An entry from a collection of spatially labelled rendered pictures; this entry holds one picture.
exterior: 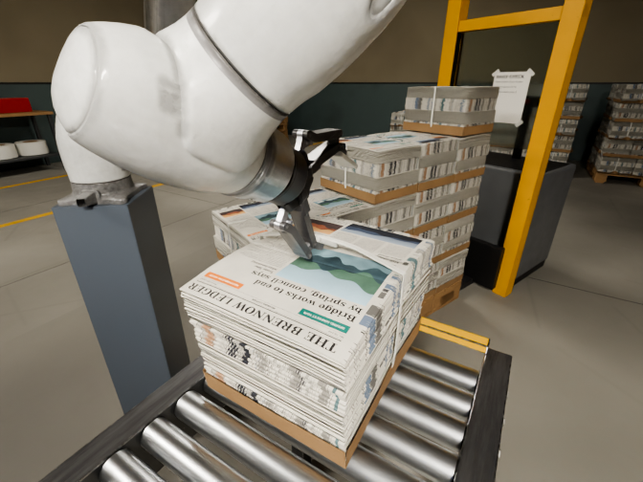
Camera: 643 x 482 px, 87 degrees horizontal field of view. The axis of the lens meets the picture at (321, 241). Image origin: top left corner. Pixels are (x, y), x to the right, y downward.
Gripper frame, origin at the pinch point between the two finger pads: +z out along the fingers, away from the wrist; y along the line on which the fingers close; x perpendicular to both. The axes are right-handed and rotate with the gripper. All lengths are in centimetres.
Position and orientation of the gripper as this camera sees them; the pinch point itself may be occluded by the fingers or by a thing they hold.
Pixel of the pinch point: (337, 202)
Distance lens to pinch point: 58.9
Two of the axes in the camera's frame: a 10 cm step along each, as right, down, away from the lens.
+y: -2.5, 9.7, 0.2
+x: 8.5, 2.3, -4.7
